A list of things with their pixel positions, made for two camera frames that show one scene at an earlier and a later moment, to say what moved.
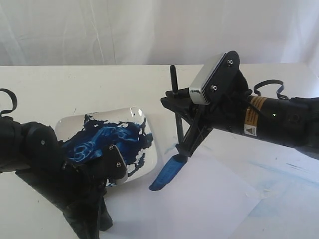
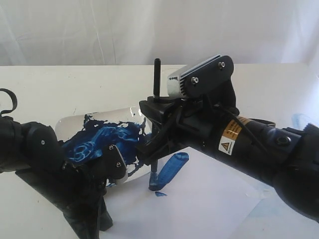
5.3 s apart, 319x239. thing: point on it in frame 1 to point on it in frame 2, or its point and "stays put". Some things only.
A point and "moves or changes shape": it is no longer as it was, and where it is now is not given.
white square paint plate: [85, 138] stays put
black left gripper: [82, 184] stays put
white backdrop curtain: [127, 33] stays put
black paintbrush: [181, 152] moves or changes shape
